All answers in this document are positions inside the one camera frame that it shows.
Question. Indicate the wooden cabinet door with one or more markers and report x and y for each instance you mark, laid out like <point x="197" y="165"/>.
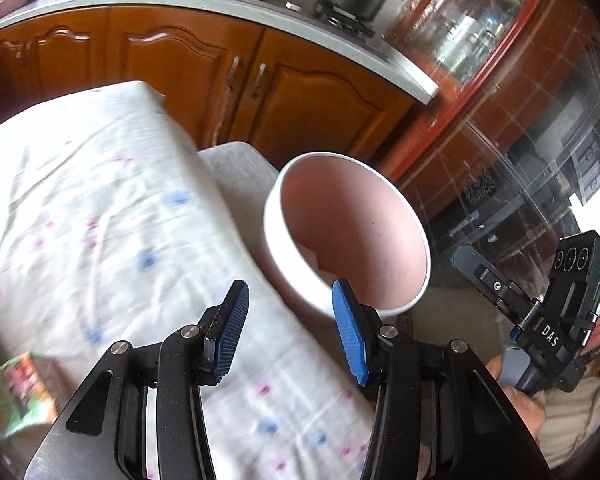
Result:
<point x="180" y="75"/>
<point x="45" y="65"/>
<point x="325" y="105"/>

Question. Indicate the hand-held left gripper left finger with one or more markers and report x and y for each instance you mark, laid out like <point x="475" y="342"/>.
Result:
<point x="230" y="332"/>

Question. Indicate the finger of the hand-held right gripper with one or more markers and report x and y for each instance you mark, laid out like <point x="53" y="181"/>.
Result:
<point x="485" y="280"/>

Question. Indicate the white printed tablecloth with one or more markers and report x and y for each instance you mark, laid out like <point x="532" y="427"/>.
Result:
<point x="105" y="210"/>

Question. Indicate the green snack packet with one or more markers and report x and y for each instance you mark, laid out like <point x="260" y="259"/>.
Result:
<point x="15" y="390"/>

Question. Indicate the person's right hand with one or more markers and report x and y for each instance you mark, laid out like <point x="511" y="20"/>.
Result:
<point x="525" y="407"/>

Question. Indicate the gas stove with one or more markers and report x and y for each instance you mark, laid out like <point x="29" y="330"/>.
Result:
<point x="340" y="21"/>

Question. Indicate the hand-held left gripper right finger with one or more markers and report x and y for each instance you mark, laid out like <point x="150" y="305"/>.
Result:
<point x="350" y="335"/>

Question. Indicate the pink bin with white rim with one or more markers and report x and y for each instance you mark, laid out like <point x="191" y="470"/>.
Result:
<point x="350" y="210"/>

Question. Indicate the beige clothing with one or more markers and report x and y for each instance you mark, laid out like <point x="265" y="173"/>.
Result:
<point x="580" y="420"/>

